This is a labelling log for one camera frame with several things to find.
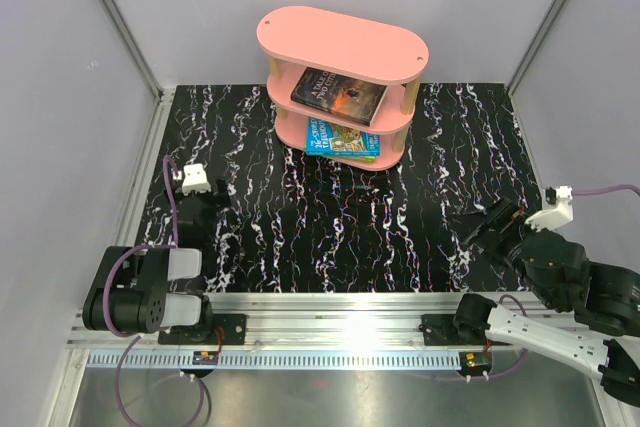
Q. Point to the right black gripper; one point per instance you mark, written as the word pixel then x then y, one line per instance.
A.
pixel 506 217

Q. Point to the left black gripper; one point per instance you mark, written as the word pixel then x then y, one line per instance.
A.
pixel 218 200

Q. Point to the yellow-green 65-storey treehouse book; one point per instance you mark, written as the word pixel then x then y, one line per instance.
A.
pixel 354 158

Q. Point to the blue 26-storey treehouse book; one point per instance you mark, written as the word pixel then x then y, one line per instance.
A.
pixel 326 138

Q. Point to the dark tale of two cities book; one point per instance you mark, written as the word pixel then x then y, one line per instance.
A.
pixel 340 96

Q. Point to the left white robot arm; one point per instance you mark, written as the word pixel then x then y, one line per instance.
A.
pixel 130 293

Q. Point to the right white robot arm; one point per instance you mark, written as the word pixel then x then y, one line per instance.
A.
pixel 602 297

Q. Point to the black marble mat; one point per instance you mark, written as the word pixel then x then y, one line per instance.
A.
pixel 304 224

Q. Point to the pink three-tier shelf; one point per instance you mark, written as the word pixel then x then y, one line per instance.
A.
pixel 297 37

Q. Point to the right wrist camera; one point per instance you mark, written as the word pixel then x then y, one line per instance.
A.
pixel 559 210

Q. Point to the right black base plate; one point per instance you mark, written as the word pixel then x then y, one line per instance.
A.
pixel 439 330

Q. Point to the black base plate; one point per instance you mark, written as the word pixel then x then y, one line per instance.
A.
pixel 230 329
pixel 439 330

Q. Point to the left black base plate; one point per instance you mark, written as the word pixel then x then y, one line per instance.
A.
pixel 230 329

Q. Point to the aluminium mounting rail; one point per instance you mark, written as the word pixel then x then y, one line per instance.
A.
pixel 334 321

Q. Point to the white slotted cable duct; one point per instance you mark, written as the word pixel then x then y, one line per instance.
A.
pixel 288 360

